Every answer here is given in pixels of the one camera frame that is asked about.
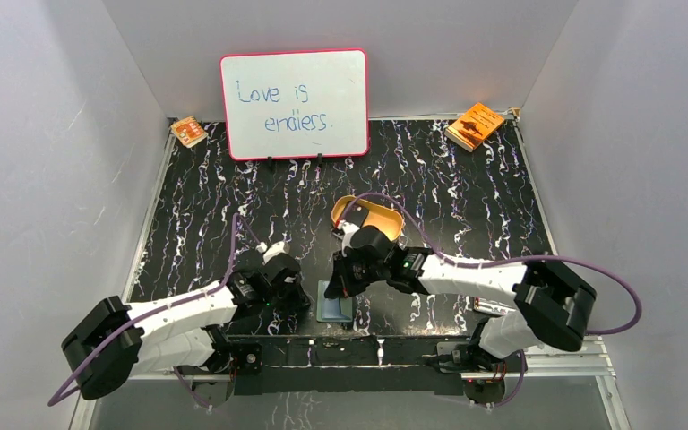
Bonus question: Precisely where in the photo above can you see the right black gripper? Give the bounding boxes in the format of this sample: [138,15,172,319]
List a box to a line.
[325,248,389,299]

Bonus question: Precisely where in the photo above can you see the mint green card holder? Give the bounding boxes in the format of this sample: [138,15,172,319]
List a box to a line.
[316,280,355,323]

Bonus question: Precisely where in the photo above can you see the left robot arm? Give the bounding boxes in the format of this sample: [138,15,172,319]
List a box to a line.
[50,251,308,404]

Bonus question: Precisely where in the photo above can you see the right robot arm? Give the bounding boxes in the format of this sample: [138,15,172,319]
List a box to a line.
[324,223,597,371]

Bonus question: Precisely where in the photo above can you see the small orange card box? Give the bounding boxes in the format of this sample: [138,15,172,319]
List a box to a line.
[170,116,207,148]

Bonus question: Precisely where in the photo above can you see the marker pen box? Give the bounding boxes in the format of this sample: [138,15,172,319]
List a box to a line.
[473,297,515,317]

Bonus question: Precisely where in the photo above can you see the pink framed whiteboard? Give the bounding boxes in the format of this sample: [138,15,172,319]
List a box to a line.
[219,48,370,161]

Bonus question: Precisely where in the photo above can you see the orange book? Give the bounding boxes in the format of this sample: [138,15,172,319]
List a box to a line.
[444,103,504,152]

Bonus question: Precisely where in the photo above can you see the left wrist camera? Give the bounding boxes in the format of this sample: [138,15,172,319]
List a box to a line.
[255,241,290,264]

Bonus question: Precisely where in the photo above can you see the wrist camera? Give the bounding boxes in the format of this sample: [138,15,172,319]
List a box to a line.
[333,220,360,252]
[255,241,290,264]

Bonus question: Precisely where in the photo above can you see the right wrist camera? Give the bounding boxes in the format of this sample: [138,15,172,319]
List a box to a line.
[333,220,360,252]

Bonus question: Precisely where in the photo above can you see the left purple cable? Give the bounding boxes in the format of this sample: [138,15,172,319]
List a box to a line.
[47,212,274,410]

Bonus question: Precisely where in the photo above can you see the aluminium frame rail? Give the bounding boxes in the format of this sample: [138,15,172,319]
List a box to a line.
[82,339,615,383]

